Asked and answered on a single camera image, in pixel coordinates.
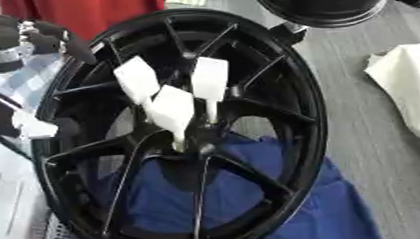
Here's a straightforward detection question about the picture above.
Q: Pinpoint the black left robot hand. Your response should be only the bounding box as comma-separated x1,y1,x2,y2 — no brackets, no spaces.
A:
0,10,103,141

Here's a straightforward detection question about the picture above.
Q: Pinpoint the white mesh basket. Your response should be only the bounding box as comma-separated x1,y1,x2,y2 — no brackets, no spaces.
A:
41,211,85,239

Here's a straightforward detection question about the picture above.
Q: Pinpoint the black spoked wheel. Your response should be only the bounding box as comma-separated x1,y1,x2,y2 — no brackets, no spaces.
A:
25,2,335,239

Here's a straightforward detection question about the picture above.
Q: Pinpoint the person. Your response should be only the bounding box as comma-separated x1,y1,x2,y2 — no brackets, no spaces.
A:
0,0,169,44

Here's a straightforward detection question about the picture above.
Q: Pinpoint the black round wheel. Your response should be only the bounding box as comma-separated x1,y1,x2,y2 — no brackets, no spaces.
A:
249,0,403,32

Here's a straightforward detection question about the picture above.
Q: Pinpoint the white cloth bundle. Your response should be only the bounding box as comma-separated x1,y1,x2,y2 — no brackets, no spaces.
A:
362,43,420,148

